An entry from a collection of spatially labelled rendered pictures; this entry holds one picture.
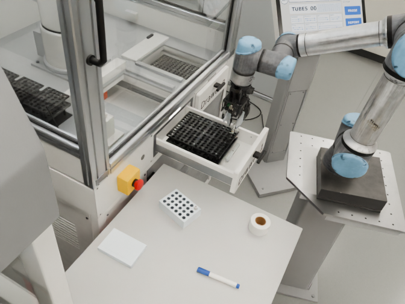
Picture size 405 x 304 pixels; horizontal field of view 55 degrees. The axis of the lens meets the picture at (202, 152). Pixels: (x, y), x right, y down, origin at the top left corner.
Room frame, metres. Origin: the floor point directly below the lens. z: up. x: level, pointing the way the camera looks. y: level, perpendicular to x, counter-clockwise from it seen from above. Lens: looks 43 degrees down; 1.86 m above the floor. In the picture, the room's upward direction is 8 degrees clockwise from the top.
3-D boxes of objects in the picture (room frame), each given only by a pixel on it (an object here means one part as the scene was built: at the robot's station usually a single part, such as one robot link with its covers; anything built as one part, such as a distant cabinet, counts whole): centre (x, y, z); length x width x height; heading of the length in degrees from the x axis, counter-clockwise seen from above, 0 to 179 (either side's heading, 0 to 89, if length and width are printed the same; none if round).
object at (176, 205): (0.86, 0.05, 0.78); 0.12 x 0.08 x 0.04; 52
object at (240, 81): (1.15, -0.10, 1.16); 0.08 x 0.08 x 0.05
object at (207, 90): (1.47, 0.00, 0.87); 0.29 x 0.02 x 0.11; 157
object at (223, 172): (1.14, 0.02, 0.86); 0.40 x 0.26 x 0.06; 67
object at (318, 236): (1.16, -0.56, 0.38); 0.30 x 0.30 x 0.76; 83
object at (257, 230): (0.84, -0.23, 0.78); 0.07 x 0.07 x 0.04
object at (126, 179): (0.87, 0.23, 0.88); 0.07 x 0.05 x 0.07; 157
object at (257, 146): (1.06, -0.18, 0.87); 0.29 x 0.02 x 0.11; 157
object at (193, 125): (1.13, 0.01, 0.87); 0.22 x 0.18 x 0.06; 67
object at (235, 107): (1.14, -0.09, 1.08); 0.09 x 0.08 x 0.12; 157
